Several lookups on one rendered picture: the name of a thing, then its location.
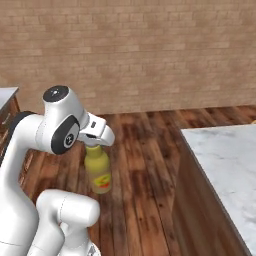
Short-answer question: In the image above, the wooden counter with marble top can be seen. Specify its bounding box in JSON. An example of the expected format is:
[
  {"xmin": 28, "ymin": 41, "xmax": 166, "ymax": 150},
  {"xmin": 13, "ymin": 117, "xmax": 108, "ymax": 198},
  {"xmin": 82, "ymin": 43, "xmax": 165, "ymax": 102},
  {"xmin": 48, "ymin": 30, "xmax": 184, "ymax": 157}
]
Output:
[{"xmin": 174, "ymin": 123, "xmax": 256, "ymax": 256}]

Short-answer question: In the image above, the yellow juice bottle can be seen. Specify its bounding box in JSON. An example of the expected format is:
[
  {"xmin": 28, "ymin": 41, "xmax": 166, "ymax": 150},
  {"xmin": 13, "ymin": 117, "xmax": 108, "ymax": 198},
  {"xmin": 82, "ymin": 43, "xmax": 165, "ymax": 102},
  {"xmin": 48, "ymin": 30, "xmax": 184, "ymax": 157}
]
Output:
[{"xmin": 83, "ymin": 143, "xmax": 113, "ymax": 195}]

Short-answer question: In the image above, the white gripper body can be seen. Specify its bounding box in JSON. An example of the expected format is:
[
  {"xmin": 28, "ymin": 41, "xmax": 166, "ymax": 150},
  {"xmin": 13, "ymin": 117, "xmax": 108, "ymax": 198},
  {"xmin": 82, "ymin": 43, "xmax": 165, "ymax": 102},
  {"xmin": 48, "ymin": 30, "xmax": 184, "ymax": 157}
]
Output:
[{"xmin": 78, "ymin": 123, "xmax": 116, "ymax": 148}]

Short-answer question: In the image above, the wooden cabinet with grey top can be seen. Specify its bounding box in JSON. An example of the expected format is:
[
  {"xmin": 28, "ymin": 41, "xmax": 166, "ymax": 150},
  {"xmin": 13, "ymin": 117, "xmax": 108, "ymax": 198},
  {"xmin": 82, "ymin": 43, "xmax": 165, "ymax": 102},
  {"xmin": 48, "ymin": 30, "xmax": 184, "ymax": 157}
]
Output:
[{"xmin": 0, "ymin": 86, "xmax": 21, "ymax": 162}]

